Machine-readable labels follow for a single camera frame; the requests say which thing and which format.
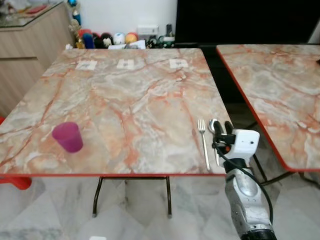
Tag silver metal spoon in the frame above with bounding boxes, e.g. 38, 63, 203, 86
208, 118, 221, 167

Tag silver metal fork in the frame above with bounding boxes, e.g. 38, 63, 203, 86
197, 119, 211, 172

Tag purple plastic cup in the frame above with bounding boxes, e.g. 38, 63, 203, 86
51, 121, 84, 153

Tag white paper tag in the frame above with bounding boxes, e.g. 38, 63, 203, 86
75, 60, 98, 71
169, 59, 189, 69
116, 59, 136, 70

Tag orange round toy figure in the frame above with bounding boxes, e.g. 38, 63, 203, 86
125, 32, 139, 45

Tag white round toy figure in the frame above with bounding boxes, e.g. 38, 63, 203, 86
113, 32, 126, 46

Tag black round toy figure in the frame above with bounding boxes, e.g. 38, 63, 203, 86
99, 32, 114, 49

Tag red round toy figure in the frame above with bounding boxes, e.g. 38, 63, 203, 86
77, 29, 93, 41

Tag blue gold figurine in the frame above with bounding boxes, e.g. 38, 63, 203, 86
68, 0, 82, 27

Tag light wooden cabinet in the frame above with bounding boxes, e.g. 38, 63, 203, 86
0, 1, 76, 119

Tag red flat book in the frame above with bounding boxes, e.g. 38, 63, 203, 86
25, 4, 48, 15

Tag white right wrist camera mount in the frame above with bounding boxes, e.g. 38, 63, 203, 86
230, 128, 261, 160

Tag black metal table frame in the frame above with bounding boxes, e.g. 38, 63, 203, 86
245, 120, 320, 190
92, 175, 173, 219

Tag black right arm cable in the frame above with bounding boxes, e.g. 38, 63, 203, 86
212, 142, 274, 226

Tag white wall socket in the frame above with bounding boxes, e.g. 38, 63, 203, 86
137, 24, 159, 36

